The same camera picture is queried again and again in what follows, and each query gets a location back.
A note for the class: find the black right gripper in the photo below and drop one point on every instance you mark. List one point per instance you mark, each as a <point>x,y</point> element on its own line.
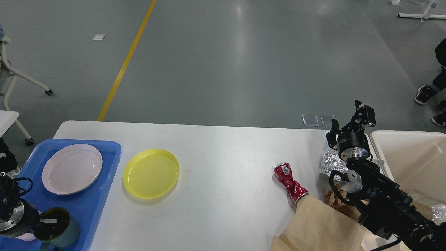
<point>353,142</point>

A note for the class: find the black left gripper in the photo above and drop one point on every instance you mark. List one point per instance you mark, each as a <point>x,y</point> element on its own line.
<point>25,216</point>

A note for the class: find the dark green mug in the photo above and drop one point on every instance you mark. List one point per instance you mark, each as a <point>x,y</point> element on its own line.
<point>65,236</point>

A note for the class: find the yellow plastic plate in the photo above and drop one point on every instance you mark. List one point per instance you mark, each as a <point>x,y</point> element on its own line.
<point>151,174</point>

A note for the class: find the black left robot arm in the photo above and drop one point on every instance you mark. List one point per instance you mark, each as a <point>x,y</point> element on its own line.
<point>12,189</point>

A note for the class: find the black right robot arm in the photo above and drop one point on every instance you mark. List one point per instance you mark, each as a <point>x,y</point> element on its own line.
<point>385,210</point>

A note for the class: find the clear floor plate right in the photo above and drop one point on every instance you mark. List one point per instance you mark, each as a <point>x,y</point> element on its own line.
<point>327,120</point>

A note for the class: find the clear floor plate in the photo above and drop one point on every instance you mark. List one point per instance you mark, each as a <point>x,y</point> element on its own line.
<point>327,120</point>
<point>310,120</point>

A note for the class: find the pink ribbed mug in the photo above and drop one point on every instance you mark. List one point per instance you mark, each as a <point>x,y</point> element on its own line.
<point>29,236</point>

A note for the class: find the crumpled aluminium foil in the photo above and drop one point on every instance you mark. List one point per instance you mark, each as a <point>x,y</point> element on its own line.
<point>330,161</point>

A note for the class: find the clear floor plate left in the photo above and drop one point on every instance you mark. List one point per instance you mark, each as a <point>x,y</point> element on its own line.
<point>310,120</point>

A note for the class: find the blue plastic tray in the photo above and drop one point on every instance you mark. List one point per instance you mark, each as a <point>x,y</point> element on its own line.
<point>85,206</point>

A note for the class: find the pink round plate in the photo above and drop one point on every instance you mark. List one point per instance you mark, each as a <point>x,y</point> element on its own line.
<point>72,169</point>

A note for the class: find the crumpled brown paper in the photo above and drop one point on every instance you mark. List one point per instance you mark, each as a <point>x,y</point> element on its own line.
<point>332,200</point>

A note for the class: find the beige plastic bin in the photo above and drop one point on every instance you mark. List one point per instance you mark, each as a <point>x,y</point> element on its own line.
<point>414,160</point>

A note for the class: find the crushed red soda can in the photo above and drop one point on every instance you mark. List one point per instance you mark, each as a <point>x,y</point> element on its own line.
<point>284,175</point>

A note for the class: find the person's black sneaker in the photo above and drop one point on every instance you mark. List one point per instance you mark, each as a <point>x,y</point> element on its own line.
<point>424,93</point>

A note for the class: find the brown paper bag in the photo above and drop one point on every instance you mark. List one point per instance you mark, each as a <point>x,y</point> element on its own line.
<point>318,227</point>

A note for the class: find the white side table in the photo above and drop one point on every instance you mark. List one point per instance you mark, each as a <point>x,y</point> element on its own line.
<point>7,118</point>

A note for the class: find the foil inside bin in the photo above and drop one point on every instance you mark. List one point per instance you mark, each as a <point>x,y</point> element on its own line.
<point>429,208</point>

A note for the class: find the white stand base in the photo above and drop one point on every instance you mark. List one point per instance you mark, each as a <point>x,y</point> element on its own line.
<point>427,14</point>

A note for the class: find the white paper scrap on floor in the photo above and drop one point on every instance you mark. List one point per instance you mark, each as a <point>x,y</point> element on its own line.
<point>98,37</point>

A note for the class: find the white chair frame with casters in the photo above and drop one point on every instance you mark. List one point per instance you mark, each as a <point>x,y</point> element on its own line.
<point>15,74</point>

